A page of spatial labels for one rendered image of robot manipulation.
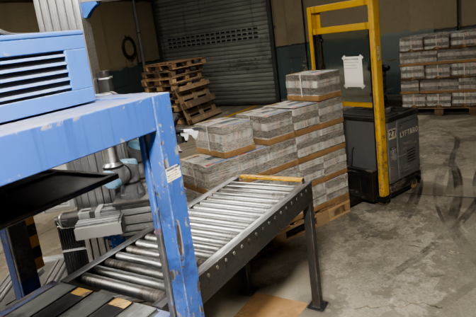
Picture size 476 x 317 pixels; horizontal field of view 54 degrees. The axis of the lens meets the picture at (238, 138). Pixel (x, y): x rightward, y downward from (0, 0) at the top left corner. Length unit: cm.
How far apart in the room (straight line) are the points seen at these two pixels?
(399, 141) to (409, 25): 543
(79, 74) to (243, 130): 218
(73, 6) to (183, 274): 192
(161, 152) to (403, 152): 354
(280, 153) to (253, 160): 28
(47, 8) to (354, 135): 296
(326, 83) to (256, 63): 709
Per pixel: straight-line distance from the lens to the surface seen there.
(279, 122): 359
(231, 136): 333
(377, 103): 419
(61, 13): 295
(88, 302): 188
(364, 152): 460
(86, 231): 282
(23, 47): 126
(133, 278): 197
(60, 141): 109
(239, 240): 210
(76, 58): 135
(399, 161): 462
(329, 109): 399
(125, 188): 283
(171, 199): 136
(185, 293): 148
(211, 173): 324
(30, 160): 105
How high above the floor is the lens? 168
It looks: 13 degrees down
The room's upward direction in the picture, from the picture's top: 7 degrees counter-clockwise
